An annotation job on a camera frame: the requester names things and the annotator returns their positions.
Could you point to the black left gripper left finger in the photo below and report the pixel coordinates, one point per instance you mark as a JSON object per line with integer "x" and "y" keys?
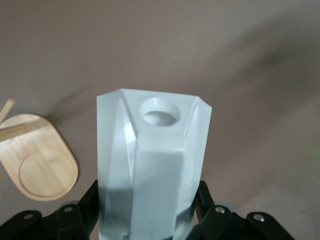
{"x": 67, "y": 222}

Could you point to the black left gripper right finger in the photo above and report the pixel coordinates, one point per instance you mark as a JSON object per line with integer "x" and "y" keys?
{"x": 220, "y": 225}

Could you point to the wooden cup rack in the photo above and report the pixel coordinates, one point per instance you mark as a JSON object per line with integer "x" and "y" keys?
{"x": 37, "y": 155}

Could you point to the white faceted cup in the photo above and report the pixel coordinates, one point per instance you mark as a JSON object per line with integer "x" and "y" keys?
{"x": 155, "y": 162}

